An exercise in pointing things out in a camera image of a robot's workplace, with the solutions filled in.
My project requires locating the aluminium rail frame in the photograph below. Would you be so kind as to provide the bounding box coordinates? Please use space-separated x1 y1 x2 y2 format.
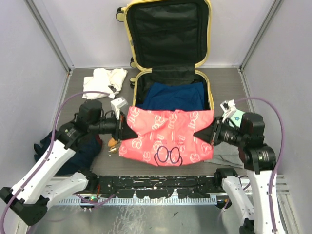
23 174 291 196

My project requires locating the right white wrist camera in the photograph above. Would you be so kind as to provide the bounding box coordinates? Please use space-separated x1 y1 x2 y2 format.
220 99 237 121

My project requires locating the blue garment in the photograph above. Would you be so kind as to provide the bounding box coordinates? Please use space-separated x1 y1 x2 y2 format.
136 82 208 111

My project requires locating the amber perfume bottle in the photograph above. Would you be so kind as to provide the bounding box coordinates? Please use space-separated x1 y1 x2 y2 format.
108 145 119 154

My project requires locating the orange makeup sponge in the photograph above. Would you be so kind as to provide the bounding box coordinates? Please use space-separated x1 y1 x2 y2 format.
108 138 118 148

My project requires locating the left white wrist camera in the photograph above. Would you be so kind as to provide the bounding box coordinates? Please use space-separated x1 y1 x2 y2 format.
110 97 129 116

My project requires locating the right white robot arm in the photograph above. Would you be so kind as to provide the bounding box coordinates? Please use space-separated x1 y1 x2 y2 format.
194 113 285 234

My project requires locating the pink patterned garment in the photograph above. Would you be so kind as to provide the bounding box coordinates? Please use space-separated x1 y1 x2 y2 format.
118 107 215 166

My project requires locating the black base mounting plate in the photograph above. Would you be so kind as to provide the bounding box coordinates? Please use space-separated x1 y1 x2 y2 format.
69 174 244 199

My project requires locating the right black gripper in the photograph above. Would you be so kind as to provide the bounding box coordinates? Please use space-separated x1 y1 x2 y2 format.
194 115 247 146

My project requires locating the grey cloth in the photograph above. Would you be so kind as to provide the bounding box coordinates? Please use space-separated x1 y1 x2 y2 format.
204 144 244 169

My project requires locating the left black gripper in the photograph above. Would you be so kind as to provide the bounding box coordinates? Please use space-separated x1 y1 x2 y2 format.
89 110 137 141

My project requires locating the mint green cloth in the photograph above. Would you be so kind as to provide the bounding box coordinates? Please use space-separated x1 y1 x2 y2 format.
229 110 245 128

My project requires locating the yellow hard-shell suitcase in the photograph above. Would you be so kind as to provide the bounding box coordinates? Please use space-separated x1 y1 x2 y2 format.
116 0 214 110

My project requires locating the dark navy maroon garment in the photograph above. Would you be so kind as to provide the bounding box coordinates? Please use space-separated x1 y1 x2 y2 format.
33 129 102 176

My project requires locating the grey slotted cable duct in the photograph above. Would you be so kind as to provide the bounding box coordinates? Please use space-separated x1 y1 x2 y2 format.
57 195 217 206

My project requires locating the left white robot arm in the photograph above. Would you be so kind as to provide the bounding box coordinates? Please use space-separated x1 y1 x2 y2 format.
0 98 136 226

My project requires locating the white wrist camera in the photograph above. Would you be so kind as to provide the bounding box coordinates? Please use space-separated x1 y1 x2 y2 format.
220 99 237 121
110 97 129 116

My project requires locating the white t-shirt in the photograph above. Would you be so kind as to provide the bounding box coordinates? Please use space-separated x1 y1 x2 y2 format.
82 68 128 100

